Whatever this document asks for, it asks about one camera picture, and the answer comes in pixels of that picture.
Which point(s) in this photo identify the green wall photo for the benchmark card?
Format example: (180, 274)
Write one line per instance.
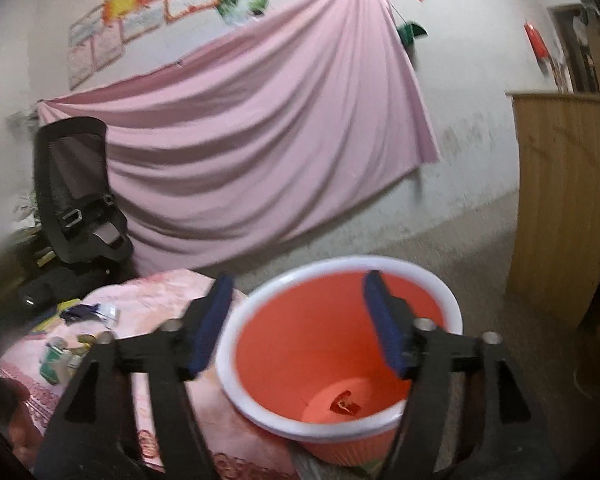
(240, 7)

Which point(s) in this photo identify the red hanging ornament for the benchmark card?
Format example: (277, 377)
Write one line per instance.
(536, 42)

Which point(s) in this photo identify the pink hanging cloth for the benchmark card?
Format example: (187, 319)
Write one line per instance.
(255, 135)

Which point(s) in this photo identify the blue and white wrapper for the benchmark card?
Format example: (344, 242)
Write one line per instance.
(105, 312)

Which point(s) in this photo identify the red wrapper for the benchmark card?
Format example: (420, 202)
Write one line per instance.
(344, 402)

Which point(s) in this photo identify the wooden cabinet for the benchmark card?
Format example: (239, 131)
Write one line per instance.
(560, 185)

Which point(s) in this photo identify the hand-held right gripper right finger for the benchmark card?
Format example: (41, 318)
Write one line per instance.
(382, 320)

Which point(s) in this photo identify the orange bin with white rim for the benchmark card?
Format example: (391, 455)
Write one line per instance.
(290, 350)

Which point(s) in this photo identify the green and white packet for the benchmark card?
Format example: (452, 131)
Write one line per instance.
(55, 360)

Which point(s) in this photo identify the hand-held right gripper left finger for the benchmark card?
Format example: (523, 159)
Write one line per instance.
(211, 325)

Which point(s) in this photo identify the black mesh office chair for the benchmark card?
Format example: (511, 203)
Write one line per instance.
(70, 160)

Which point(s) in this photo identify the pink floral blanket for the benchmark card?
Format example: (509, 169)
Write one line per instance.
(145, 300)

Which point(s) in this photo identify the dark door frame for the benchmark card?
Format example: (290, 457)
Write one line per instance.
(575, 50)

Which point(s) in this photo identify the yellow-green sheet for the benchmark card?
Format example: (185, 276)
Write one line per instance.
(50, 317)

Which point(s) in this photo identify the green hanging object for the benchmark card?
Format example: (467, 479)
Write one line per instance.
(412, 32)

